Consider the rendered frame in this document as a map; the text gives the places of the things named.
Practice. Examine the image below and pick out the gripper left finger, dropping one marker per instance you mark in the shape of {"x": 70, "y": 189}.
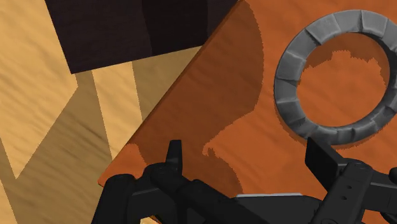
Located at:
{"x": 173, "y": 183}

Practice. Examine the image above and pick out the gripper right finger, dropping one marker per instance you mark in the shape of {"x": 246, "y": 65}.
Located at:
{"x": 344, "y": 183}

